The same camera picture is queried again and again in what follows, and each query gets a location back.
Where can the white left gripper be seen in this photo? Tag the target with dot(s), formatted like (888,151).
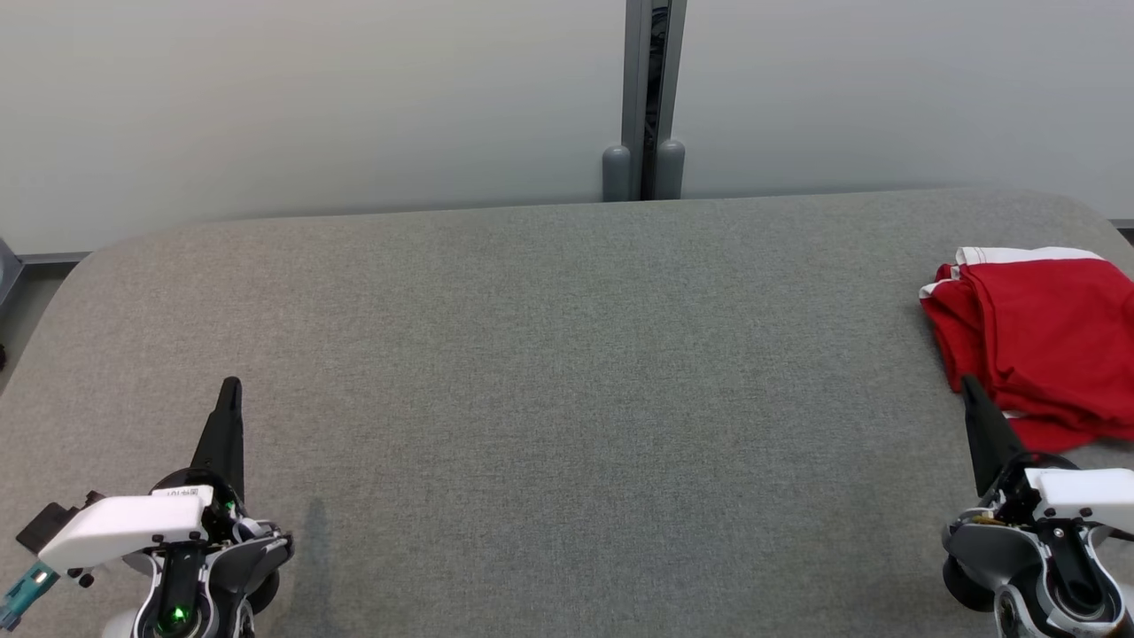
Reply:
(124,523)

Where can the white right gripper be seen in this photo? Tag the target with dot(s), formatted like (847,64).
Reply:
(1081,492)

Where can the red jersey shirt white sleeves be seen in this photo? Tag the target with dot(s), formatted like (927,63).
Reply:
(948,341)

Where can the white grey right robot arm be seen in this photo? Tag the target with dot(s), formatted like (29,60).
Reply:
(983,549)

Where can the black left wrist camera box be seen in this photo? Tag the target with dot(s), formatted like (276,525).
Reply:
(44,527)

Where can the grey partition post round feet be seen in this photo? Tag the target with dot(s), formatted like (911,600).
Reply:
(638,89)

